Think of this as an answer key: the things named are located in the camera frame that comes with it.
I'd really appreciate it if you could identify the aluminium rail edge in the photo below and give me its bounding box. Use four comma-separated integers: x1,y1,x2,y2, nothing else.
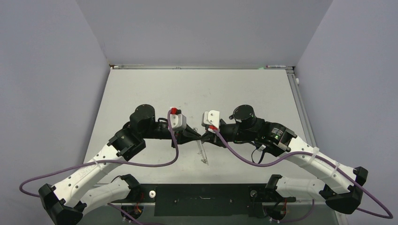
110,65,294,70
286,67,317,147

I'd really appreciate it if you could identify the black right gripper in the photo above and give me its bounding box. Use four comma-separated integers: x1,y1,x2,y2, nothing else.
201,122,255,148

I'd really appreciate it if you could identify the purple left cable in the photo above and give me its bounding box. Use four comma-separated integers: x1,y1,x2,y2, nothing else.
19,108,180,225

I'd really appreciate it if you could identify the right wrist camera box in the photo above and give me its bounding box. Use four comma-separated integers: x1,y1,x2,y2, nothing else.
201,110,221,133

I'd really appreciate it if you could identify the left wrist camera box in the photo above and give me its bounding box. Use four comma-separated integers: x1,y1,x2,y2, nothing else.
169,107,187,132

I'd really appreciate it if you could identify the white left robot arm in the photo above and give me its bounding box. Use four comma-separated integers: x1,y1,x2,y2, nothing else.
38,104,201,225

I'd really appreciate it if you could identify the aluminium rail right edge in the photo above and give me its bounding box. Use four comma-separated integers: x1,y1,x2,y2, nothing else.
286,67,317,147

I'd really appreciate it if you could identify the metal ring plate with keyrings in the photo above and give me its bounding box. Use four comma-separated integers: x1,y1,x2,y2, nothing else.
196,139,209,166

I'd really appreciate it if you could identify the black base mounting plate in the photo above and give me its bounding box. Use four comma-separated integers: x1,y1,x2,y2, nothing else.
137,184,296,218

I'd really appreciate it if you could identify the purple cable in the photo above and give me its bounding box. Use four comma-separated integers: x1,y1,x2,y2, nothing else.
19,108,180,225
210,127,394,220

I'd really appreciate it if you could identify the aluminium rail back edge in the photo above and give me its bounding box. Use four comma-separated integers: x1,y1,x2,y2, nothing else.
110,65,294,70

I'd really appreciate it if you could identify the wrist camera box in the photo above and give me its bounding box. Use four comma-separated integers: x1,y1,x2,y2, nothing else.
169,107,187,132
201,110,221,133

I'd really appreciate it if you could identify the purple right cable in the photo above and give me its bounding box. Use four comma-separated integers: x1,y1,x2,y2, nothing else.
210,127,394,220

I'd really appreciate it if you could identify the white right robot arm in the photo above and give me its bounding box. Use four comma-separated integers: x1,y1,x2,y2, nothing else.
201,105,368,214

